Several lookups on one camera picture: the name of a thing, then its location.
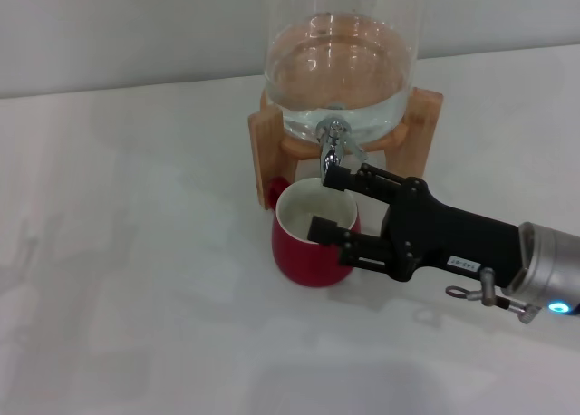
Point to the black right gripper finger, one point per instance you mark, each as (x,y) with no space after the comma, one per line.
(337,177)
(324,231)

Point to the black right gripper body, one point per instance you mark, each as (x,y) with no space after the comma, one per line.
(444,234)

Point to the chrome faucet with lever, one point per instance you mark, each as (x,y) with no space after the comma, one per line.
(331,154)

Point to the red ceramic cup white inside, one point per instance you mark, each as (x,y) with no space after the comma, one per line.
(294,261)

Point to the light wooden dispenser stand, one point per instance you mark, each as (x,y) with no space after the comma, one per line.
(267,138)

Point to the clear glass water dispenser jar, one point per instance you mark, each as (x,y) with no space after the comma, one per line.
(340,48)

